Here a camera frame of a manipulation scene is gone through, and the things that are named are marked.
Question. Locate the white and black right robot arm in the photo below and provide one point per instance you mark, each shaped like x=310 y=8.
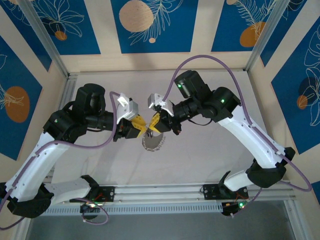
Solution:
x=250 y=140

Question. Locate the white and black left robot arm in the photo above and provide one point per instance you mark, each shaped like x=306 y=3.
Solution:
x=32 y=162

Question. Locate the small circuit board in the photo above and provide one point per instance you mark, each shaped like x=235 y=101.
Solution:
x=90 y=206
x=235 y=206

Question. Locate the aluminium mounting rail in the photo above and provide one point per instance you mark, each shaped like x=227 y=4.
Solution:
x=160 y=193

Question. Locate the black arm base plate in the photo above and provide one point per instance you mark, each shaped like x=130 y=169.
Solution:
x=210 y=191
x=110 y=193

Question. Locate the aluminium frame post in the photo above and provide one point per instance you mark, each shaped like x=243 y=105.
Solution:
x=46 y=37
x=268 y=37

